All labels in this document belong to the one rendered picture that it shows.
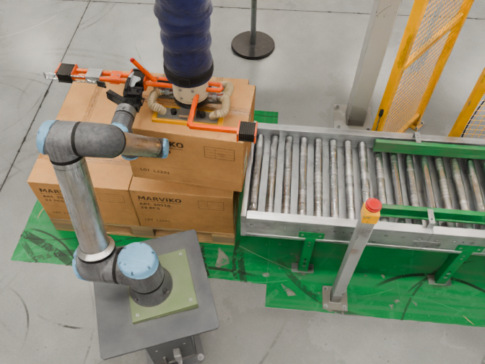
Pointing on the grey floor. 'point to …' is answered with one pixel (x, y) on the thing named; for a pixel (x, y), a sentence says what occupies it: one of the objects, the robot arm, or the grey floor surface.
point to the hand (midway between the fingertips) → (133, 79)
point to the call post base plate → (333, 303)
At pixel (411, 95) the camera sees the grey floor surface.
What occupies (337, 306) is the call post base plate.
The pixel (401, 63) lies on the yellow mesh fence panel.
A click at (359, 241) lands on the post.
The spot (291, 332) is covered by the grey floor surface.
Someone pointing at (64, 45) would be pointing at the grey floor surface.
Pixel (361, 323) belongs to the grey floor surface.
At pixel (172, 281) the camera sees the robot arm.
